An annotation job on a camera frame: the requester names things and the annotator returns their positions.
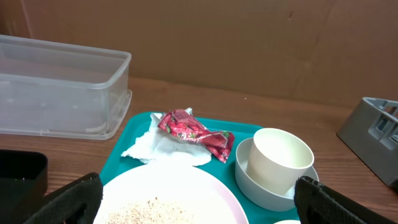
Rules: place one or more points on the small white plate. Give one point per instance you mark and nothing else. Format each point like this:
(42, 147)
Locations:
(288, 222)

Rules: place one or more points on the large pink plate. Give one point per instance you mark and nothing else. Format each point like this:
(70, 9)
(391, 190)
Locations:
(202, 194)

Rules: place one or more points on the black tray bin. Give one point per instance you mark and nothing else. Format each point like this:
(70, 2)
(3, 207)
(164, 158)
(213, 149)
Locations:
(24, 181)

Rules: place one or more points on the white napkin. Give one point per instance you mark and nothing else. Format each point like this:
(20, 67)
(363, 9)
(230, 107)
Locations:
(156, 145)

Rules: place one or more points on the grey bowl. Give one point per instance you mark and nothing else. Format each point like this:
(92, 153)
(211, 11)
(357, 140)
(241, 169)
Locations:
(253, 191)

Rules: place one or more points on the rice food scraps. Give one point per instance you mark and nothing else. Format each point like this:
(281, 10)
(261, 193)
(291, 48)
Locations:
(155, 211)

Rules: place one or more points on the teal serving tray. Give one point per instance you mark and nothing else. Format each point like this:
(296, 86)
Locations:
(139, 124)

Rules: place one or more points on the cream cup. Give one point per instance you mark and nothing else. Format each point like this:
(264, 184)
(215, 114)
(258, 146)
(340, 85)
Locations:
(277, 159)

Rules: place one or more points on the red snack wrapper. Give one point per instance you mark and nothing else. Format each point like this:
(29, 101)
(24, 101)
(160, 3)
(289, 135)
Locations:
(186, 127)

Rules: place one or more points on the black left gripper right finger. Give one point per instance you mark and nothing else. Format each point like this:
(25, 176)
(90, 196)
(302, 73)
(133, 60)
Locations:
(318, 204)

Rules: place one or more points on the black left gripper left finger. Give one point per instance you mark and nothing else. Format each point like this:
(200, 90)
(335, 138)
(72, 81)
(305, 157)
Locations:
(77, 202)

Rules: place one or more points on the grey dish rack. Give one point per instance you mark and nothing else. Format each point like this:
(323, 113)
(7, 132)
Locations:
(370, 132)

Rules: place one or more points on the clear plastic bin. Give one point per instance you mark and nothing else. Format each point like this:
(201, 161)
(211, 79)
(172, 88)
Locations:
(62, 90)

